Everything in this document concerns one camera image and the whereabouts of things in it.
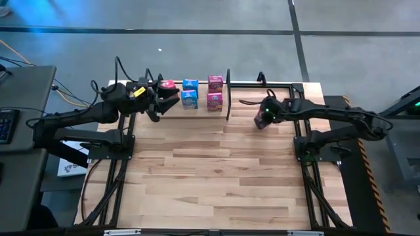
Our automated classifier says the grey desk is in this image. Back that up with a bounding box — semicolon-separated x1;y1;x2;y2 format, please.
0;65;57;232

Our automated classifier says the purple Raisin Bran cereal box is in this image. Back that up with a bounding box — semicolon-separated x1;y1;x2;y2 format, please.
207;75;224;94
206;92;224;113

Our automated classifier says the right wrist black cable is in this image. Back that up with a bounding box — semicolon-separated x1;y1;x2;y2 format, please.
238;88;277;107

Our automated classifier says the wooden shelf with black frame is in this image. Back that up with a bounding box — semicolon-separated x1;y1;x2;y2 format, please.
144;68;232;122

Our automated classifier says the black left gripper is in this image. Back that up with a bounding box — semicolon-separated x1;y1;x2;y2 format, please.
126;77;181;123

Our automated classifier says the yellow cable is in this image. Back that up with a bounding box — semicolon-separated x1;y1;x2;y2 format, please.
0;39;89;109

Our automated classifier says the black metal table frame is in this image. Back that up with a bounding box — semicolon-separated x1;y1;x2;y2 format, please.
77;80;354;232

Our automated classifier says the silver metal bracket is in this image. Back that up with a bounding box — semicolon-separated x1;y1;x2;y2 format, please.
287;230;326;236
103;229;142;236

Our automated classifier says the black mat with striped edge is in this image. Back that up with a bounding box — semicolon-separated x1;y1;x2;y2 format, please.
323;94;392;234

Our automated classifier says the black keyboard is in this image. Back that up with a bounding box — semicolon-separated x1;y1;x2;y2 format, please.
0;109;20;146

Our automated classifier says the blue Rice Krispies cereal box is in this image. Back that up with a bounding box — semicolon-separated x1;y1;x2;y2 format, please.
180;89;200;110
182;78;200;92

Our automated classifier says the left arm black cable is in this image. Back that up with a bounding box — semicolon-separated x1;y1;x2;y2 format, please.
114;56;140;87

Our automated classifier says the white printed box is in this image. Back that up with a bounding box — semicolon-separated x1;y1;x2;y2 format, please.
57;140;90;178

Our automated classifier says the black equipment cart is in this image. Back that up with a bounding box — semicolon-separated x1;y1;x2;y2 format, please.
360;85;420;190

